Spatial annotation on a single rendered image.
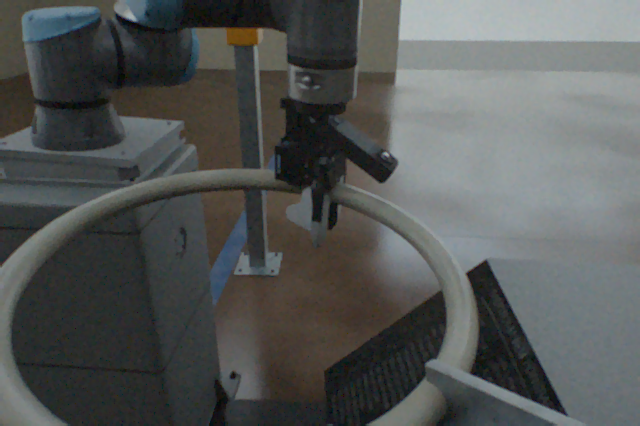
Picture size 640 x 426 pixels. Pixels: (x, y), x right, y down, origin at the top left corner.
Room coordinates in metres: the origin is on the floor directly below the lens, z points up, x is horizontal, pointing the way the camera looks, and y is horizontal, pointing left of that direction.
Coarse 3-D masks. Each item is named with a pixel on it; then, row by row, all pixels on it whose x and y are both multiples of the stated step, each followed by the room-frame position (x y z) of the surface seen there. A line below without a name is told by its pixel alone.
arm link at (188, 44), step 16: (128, 16) 1.13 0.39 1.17; (128, 32) 1.13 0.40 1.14; (144, 32) 1.13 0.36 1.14; (160, 32) 1.14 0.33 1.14; (176, 32) 1.16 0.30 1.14; (192, 32) 1.22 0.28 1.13; (128, 48) 1.12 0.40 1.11; (144, 48) 1.13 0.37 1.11; (160, 48) 1.14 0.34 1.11; (176, 48) 1.17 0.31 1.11; (192, 48) 1.20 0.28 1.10; (128, 64) 1.11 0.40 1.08; (144, 64) 1.13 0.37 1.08; (160, 64) 1.15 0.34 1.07; (176, 64) 1.17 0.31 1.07; (192, 64) 1.20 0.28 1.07; (128, 80) 1.13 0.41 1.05; (144, 80) 1.15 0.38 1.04; (160, 80) 1.17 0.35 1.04; (176, 80) 1.19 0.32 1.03
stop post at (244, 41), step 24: (240, 48) 2.02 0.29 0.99; (240, 72) 2.02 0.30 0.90; (240, 96) 2.02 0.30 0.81; (240, 120) 2.02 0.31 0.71; (240, 144) 2.02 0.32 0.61; (264, 192) 2.08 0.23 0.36; (264, 216) 2.04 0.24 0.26; (264, 240) 2.02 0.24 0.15; (240, 264) 2.04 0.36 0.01; (264, 264) 2.01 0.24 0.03
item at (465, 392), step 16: (432, 368) 0.31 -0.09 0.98; (448, 368) 0.31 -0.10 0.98; (448, 384) 0.30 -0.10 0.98; (464, 384) 0.29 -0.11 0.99; (480, 384) 0.28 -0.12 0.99; (448, 400) 0.30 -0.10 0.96; (464, 400) 0.29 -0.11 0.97; (480, 400) 0.28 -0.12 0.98; (496, 400) 0.27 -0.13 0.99; (512, 400) 0.26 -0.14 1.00; (528, 400) 0.26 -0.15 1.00; (448, 416) 0.30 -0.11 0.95; (464, 416) 0.29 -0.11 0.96; (480, 416) 0.28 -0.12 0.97; (496, 416) 0.27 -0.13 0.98; (512, 416) 0.26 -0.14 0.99; (528, 416) 0.25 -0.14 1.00; (544, 416) 0.24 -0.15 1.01; (560, 416) 0.24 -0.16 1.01
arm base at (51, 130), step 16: (48, 112) 1.04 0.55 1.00; (64, 112) 1.04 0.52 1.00; (80, 112) 1.05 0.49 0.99; (96, 112) 1.07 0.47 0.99; (112, 112) 1.11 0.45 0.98; (32, 128) 1.07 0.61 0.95; (48, 128) 1.03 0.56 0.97; (64, 128) 1.03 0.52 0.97; (80, 128) 1.04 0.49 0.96; (96, 128) 1.06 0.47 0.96; (112, 128) 1.09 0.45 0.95; (48, 144) 1.02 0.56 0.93; (64, 144) 1.02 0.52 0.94; (80, 144) 1.03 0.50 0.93; (96, 144) 1.04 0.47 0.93; (112, 144) 1.07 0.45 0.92
